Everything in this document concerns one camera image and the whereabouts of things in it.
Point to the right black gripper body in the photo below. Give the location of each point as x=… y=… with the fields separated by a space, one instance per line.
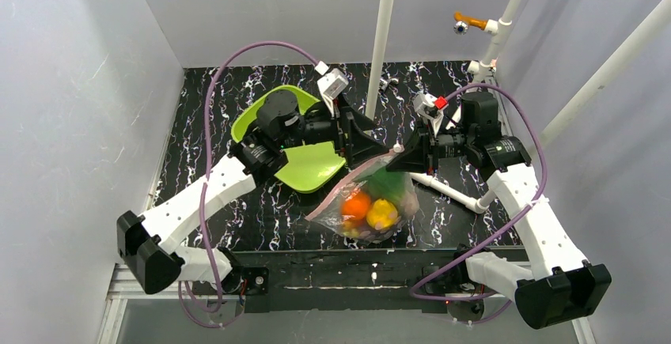
x=426 y=147

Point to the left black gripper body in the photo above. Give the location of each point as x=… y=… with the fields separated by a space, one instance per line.
x=343 y=130

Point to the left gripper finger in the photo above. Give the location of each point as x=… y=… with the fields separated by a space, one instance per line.
x=345 y=108
x=358 y=147

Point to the clear zip top bag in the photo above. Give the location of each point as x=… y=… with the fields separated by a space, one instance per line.
x=327 y=213

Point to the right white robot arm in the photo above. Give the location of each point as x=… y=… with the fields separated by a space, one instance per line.
x=561 y=284

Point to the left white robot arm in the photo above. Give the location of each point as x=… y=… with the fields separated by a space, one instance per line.
x=150 y=243

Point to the orange fake fruit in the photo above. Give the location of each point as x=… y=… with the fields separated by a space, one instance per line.
x=355 y=206

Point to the yellow fake pepper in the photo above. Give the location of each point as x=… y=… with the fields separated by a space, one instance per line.
x=382 y=215

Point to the lime green plastic tray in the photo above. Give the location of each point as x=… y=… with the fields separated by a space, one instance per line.
x=309 y=167

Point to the small metal fitting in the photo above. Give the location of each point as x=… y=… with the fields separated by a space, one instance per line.
x=388 y=83

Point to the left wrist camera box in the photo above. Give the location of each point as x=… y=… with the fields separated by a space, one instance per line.
x=332 y=81

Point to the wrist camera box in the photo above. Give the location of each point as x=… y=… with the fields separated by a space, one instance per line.
x=430 y=107
x=332 y=81

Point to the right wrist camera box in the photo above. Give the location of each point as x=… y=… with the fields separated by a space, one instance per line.
x=430 y=107

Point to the orange faucet handle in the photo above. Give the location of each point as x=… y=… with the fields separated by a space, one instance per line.
x=464 y=23

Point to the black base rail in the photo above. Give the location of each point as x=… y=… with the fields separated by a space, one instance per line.
x=339 y=280

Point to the white PVC pipe frame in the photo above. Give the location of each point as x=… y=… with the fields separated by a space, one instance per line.
x=648 y=29

